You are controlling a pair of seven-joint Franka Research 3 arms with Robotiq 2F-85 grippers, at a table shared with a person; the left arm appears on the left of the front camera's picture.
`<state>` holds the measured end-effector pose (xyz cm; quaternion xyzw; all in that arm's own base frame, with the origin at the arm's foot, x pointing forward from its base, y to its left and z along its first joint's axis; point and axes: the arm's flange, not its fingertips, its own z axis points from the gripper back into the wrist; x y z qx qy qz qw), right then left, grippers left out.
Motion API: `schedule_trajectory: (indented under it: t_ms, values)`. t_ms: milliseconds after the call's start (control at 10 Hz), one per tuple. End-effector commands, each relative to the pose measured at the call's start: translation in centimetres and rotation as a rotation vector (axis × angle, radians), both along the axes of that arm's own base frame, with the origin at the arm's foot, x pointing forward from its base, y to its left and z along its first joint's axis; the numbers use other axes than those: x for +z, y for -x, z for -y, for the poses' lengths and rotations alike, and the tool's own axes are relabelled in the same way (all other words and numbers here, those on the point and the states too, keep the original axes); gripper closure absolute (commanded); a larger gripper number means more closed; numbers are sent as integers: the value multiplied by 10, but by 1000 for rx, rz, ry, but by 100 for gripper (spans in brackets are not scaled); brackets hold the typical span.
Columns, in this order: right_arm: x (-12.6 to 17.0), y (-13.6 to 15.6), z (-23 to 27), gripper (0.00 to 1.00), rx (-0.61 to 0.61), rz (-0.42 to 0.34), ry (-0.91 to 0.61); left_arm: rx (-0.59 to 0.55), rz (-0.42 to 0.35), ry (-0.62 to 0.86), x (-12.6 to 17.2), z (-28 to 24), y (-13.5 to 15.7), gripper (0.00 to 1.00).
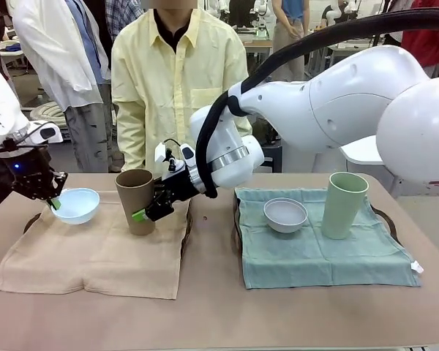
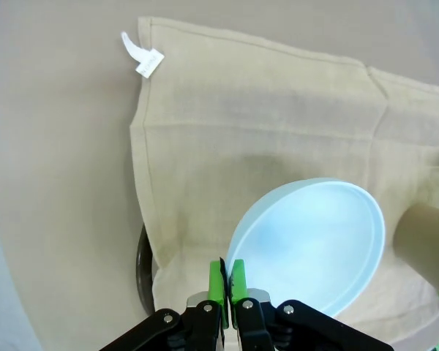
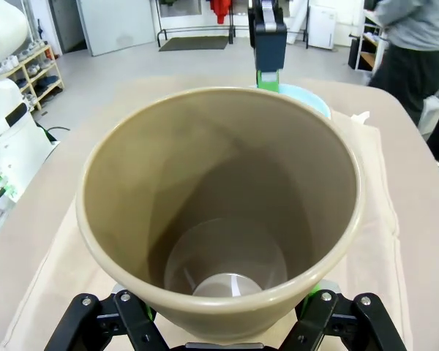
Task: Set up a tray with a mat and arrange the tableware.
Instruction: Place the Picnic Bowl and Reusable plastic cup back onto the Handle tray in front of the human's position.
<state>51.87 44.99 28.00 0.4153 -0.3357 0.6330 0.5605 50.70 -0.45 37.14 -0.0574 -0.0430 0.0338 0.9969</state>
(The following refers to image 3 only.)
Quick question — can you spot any light blue bowl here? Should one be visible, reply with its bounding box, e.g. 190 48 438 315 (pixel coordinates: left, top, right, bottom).
249 83 332 120

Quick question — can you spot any tall tan cup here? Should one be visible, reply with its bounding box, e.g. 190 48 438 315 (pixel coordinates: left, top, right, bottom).
75 86 367 339

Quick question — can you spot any beige cloth mat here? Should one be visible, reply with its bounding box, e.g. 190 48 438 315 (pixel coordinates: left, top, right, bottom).
0 78 403 351

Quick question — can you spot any green cable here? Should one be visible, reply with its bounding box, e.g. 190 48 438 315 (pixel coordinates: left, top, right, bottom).
40 125 71 144

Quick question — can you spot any person in grey top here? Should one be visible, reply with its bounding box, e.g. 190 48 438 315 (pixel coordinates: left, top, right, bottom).
367 0 439 124

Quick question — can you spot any black clothes rack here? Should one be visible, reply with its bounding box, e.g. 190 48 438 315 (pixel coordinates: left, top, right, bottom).
156 0 239 48

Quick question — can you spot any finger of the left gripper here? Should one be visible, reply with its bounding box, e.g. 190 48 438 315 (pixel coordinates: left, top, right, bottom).
247 0 288 92

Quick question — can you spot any dark floor mat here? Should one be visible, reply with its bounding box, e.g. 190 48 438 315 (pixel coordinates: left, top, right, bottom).
158 35 230 52

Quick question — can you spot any wooden shoe rack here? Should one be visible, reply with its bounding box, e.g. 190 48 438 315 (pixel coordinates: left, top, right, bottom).
0 43 65 110

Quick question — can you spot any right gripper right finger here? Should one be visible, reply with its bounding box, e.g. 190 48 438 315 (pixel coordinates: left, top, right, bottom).
281 290 407 351

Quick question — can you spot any grey door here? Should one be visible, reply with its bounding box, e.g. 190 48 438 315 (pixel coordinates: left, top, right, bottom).
76 0 158 56

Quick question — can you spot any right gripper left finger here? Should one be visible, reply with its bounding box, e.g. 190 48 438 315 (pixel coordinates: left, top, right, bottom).
45 290 169 351

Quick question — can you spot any black shelf unit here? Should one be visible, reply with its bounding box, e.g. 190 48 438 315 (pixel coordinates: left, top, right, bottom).
348 14 385 72

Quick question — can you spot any red hanging garment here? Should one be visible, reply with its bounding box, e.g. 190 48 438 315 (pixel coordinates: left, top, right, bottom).
209 0 230 25

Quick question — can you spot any white box appliance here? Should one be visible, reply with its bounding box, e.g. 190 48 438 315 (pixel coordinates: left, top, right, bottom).
309 4 338 49

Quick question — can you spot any green connector block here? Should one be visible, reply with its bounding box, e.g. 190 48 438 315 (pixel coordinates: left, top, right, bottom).
0 170 20 206

